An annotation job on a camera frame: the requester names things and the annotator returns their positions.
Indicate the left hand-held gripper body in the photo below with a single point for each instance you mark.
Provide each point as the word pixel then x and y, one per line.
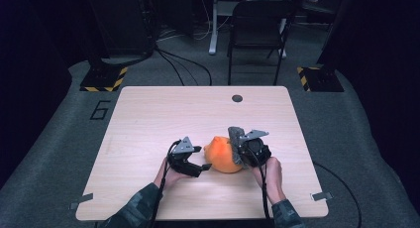
pixel 181 155

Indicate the white desk leg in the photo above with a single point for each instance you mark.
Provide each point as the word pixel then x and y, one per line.
pixel 214 29

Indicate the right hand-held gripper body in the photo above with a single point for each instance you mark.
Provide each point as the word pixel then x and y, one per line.
pixel 256 150

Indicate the person's right hand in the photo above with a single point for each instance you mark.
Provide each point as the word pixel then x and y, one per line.
pixel 272 178

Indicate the orange plush toy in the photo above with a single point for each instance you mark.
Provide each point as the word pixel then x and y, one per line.
pixel 223 155

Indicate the dark equipment cabinet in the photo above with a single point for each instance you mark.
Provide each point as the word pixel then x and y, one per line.
pixel 122 23

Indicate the grey tape strip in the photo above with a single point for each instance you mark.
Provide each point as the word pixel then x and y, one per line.
pixel 81 201
pixel 322 196

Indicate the black folding chair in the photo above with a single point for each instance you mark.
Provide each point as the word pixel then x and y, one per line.
pixel 257 26

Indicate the person's left hand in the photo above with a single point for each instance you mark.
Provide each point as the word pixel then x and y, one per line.
pixel 173 176

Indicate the striped black stand base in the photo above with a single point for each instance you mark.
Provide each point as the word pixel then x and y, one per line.
pixel 322 80
pixel 102 79

